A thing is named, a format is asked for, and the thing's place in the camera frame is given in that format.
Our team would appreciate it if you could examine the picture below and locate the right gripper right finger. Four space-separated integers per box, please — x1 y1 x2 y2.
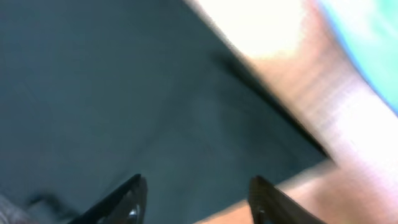
248 175 323 224

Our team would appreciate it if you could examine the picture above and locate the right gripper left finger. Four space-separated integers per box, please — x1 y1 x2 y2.
69 174 147 224

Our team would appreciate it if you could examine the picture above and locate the light blue t-shirt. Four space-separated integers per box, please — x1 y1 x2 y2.
318 0 397 113

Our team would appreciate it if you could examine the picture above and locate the black t-shirt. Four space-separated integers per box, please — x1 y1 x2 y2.
1 0 326 223

